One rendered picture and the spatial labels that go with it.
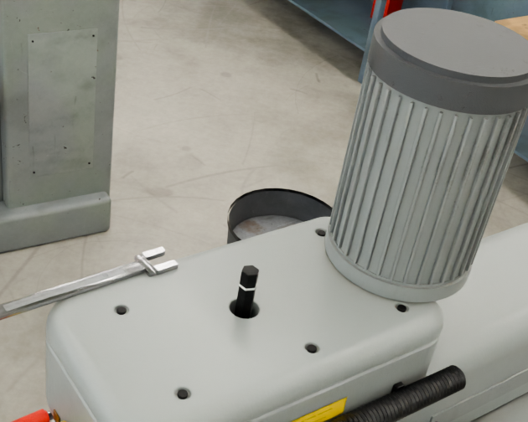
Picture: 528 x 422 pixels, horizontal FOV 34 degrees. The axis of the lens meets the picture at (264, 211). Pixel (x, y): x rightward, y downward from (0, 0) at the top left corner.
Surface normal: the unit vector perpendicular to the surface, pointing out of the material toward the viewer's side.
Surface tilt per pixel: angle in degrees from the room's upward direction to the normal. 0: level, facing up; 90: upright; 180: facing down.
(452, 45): 0
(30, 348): 0
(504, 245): 0
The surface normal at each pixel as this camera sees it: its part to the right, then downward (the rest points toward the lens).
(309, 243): 0.14, -0.81
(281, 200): 0.04, 0.53
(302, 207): -0.39, 0.43
